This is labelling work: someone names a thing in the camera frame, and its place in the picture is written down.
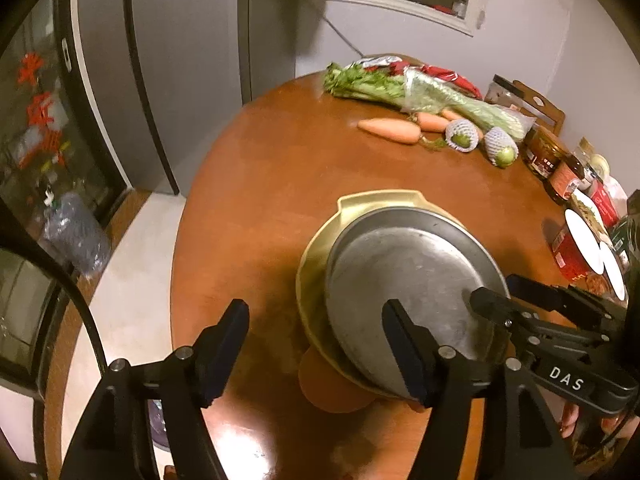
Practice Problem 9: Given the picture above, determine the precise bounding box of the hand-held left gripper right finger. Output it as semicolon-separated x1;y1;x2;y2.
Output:
381;299;581;480

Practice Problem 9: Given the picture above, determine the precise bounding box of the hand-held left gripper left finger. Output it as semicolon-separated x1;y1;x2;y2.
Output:
60;299;251;480

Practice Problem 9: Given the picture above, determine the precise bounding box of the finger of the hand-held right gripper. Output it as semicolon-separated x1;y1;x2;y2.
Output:
506;273;615;324
469;286;532;329

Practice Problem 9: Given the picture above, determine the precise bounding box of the pink plastic plate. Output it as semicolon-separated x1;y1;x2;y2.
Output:
298;344;382;414

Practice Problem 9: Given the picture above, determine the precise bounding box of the shallow metal plate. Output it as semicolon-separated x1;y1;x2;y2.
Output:
324;207;512;399

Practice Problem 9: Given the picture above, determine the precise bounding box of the yellow shell-shaped plate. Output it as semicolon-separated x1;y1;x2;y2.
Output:
295;188;507;397

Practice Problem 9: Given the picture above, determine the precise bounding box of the person's right hand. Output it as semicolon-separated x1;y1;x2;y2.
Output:
559;401;630;440

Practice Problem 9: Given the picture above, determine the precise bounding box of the plate of green vegetables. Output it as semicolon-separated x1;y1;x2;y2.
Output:
570;189;612;242

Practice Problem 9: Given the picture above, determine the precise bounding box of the sauce bottle with red label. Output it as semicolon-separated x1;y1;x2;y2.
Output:
549;137;598;206

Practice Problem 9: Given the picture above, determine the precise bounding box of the red tissue box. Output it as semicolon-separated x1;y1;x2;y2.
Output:
590;176;629;227

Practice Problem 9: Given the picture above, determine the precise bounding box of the glass chili sauce jar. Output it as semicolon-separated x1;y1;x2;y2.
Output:
522;125;569;181

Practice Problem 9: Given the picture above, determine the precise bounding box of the fruit in foam net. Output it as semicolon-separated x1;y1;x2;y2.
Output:
444;118;480;153
483;127;520;169

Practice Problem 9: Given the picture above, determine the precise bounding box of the orange carrot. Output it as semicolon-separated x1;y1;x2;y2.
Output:
414;111;452;134
442;108;485;139

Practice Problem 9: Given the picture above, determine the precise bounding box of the wooden chair with cutout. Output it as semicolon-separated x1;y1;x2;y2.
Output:
512;79;567;136

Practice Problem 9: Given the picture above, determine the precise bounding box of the grey plastic bag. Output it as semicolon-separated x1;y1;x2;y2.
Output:
42;191;112;280

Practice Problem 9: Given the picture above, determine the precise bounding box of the carrot with green top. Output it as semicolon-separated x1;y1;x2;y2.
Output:
357;118;448;151

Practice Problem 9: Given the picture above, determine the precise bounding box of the celery in plastic bag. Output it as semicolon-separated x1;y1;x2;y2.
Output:
322;62;537;144

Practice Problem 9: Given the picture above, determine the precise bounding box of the red snack bag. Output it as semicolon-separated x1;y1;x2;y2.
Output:
359;54;484;101

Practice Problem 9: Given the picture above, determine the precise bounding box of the grey refrigerator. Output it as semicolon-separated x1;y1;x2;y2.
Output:
74;0;297;197

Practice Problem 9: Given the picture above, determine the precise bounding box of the glass door with red decorations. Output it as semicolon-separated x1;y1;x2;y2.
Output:
0;0;132;227

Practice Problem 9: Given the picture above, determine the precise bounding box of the black cable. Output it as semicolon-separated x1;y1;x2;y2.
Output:
0;245;111;376

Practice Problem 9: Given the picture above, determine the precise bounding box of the grey wall cable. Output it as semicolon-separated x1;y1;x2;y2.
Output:
317;12;371;59

